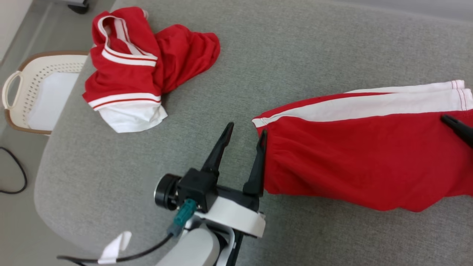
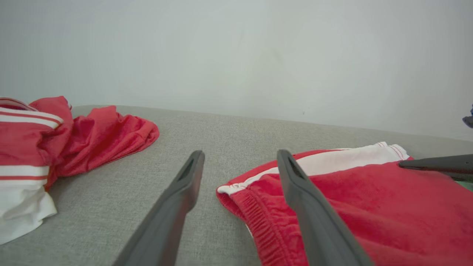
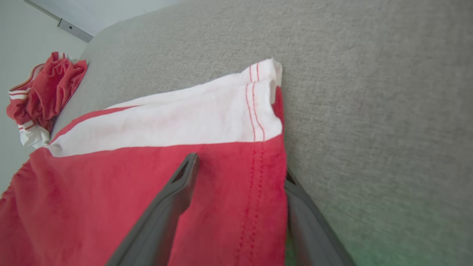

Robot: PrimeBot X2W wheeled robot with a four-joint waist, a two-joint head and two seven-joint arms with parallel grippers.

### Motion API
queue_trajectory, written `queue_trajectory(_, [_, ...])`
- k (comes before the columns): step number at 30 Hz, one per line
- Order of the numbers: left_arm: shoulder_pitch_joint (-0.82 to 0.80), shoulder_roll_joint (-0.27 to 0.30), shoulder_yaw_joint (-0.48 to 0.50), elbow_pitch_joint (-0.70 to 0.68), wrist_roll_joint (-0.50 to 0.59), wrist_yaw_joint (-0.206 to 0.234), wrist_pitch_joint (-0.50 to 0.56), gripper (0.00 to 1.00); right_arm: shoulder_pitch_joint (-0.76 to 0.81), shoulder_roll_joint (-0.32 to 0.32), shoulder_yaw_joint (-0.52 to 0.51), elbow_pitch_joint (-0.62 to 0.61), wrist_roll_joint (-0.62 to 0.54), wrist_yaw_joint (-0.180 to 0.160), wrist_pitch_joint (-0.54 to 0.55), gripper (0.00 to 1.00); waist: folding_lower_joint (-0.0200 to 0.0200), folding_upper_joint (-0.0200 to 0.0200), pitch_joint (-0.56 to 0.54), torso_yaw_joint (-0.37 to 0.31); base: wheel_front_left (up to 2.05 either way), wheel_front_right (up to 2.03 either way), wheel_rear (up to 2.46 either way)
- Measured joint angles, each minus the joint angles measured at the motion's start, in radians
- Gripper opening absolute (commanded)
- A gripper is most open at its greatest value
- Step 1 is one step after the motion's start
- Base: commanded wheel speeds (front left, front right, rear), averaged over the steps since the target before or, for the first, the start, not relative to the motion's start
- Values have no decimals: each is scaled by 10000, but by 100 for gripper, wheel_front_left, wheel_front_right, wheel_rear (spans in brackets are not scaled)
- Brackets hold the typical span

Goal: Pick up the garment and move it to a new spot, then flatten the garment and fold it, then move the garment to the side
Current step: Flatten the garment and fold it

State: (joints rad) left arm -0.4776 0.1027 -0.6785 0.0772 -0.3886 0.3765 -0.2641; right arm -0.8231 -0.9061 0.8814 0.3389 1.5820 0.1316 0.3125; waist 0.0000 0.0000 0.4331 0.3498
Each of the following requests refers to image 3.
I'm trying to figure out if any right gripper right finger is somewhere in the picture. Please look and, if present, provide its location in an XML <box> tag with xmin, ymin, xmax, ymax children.
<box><xmin>285</xmin><ymin>167</ymin><xmax>357</xmax><ymax>266</ymax></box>

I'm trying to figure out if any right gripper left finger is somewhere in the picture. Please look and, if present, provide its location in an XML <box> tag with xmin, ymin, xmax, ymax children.
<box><xmin>106</xmin><ymin>153</ymin><xmax>200</xmax><ymax>266</ymax></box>

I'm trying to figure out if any red white sports shirt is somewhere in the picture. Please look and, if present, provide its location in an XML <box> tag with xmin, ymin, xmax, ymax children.
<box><xmin>0</xmin><ymin>58</ymin><xmax>289</xmax><ymax>266</ymax></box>
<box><xmin>6</xmin><ymin>51</ymin><xmax>89</xmax><ymax>149</ymax></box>

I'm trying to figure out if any grey fabric sofa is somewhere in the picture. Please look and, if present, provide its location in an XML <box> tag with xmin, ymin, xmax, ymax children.
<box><xmin>50</xmin><ymin>0</ymin><xmax>473</xmax><ymax>266</ymax></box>

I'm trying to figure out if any grey wall skirting strip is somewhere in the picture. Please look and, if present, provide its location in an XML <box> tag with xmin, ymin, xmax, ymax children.
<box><xmin>24</xmin><ymin>0</ymin><xmax>94</xmax><ymax>43</ymax></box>

